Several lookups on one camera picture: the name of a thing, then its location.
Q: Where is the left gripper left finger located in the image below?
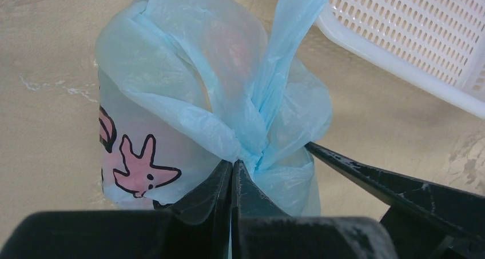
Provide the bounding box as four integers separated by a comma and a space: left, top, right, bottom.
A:
153, 160, 233, 258

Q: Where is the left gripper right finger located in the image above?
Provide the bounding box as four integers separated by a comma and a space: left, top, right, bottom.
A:
231, 160, 302, 258

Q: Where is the light blue plastic bag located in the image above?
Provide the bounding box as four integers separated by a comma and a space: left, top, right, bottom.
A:
95, 0, 332, 216

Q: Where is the white perforated plastic basket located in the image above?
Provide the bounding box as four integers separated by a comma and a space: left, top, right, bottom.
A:
316, 0, 484, 118

